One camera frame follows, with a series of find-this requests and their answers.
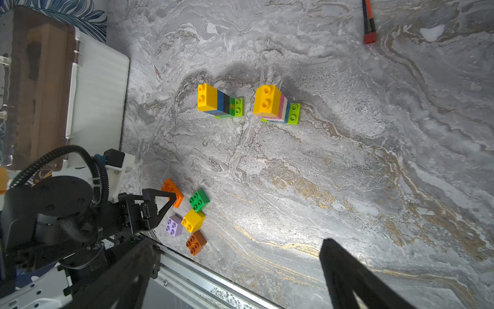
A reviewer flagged red black cable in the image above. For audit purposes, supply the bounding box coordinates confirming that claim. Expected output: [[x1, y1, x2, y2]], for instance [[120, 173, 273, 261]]
[[361, 0, 378, 45]]

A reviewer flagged pink square lego brick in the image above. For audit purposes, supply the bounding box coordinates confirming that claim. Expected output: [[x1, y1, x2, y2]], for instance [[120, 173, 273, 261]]
[[265, 95, 286, 122]]

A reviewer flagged purple square lego brick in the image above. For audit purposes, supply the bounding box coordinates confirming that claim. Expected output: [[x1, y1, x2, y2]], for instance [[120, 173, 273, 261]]
[[165, 214, 183, 238]]

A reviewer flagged yellow sloped lego brick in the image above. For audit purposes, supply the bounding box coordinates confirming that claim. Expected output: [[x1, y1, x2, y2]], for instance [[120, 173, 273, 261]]
[[181, 209, 205, 234]]

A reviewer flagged cream small lego brick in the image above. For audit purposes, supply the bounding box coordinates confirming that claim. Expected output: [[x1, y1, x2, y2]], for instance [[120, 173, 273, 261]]
[[272, 96, 289, 122]]

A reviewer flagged black square lego brick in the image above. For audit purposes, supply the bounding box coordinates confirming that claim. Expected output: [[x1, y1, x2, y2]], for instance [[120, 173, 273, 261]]
[[223, 94, 230, 115]]

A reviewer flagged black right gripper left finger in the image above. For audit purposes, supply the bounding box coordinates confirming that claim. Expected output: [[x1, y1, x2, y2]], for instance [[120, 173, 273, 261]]
[[64, 238, 161, 308]]

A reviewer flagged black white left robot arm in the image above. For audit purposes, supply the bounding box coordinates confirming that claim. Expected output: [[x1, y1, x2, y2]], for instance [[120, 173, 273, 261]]
[[1, 145, 178, 308]]

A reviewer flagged yellow small lego brick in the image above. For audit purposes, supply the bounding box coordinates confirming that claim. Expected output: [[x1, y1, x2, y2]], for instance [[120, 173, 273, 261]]
[[197, 84, 218, 113]]

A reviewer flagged brown translucent tool case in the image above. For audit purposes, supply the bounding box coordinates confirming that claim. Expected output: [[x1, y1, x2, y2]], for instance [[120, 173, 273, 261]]
[[1, 1, 130, 171]]

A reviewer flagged orange long lego brick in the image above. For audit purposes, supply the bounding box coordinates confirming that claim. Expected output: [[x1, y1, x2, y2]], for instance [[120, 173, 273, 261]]
[[161, 179, 184, 208]]

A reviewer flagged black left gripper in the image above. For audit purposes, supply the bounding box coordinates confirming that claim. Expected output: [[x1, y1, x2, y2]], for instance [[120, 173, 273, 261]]
[[118, 189, 176, 232]]

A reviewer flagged brown square lego brick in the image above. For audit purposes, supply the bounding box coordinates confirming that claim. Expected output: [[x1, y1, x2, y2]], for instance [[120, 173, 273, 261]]
[[186, 230, 207, 256]]

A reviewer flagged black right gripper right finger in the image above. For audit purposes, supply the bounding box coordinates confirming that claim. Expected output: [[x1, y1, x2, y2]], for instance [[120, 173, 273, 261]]
[[319, 238, 413, 308]]

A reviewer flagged dark green square lego brick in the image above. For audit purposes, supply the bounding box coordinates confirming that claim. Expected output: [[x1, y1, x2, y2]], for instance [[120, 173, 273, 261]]
[[229, 97, 235, 117]]

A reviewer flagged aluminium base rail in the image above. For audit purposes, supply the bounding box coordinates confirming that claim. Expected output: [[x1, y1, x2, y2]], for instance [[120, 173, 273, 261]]
[[142, 245, 279, 308]]

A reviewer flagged blue square lego brick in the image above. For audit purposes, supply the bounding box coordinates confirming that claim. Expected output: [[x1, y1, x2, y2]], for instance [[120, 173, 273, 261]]
[[276, 99, 290, 123], [206, 90, 226, 117]]

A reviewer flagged lime long base lego brick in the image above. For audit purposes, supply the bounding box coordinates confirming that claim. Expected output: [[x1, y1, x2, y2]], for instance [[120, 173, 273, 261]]
[[215, 98, 244, 119]]

